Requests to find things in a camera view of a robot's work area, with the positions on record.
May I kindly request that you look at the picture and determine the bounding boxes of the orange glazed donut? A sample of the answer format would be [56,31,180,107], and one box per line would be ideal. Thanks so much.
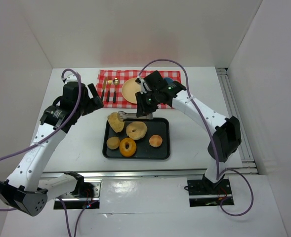
[119,138,137,157]

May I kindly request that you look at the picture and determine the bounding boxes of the black baking tray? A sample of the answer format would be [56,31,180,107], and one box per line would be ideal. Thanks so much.
[102,118,170,160]

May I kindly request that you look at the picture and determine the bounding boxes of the gold spoon black handle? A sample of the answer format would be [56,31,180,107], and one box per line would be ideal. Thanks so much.
[113,78,120,104]

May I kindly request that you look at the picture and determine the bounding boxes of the aluminium rail right side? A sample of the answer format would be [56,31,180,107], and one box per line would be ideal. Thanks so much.
[216,68,258,175]

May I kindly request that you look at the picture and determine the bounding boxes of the small round bun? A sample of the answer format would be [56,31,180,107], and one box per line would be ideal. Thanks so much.
[149,135,163,148]

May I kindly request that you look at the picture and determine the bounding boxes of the beige plate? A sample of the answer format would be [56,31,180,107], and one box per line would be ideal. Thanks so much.
[122,78,141,104]

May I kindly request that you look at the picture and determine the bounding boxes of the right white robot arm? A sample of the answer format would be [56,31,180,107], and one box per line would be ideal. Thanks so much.
[135,71,242,191]

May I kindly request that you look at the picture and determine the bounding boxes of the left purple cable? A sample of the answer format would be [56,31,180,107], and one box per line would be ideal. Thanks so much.
[0,69,98,237]

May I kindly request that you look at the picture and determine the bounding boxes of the small round muffin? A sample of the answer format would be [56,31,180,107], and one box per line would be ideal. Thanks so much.
[106,137,120,150]

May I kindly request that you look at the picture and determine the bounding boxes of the blue cup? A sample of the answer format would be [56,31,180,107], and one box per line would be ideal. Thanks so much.
[164,77,173,84]

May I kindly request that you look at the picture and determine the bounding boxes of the gold fork black handle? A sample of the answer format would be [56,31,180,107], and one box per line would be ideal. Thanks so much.
[106,77,113,103]

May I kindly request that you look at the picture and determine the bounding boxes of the metal tongs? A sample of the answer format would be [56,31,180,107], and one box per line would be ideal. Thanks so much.
[118,111,153,120]

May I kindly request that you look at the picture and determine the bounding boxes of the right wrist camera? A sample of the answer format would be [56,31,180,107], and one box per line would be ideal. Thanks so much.
[135,77,148,94]

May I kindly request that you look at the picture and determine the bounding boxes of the aluminium rail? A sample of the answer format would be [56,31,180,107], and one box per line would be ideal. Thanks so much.
[40,168,211,179]
[216,68,258,175]

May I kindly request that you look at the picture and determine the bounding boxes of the large pale bagel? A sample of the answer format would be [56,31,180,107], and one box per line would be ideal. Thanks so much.
[126,121,147,140]

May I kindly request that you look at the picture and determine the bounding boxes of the red checkered cloth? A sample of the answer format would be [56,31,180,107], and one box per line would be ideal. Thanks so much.
[95,69,185,110]

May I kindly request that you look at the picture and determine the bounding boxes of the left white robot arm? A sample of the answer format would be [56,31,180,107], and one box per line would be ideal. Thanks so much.
[0,81,103,216]

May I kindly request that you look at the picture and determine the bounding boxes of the gold knife black handle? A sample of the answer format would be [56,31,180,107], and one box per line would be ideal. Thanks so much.
[100,77,107,101]

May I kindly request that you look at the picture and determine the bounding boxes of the aluminium rail front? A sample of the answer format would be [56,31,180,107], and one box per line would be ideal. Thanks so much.
[40,168,211,179]

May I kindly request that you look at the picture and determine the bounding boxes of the speckled oval bread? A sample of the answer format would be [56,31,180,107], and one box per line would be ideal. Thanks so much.
[107,112,125,133]

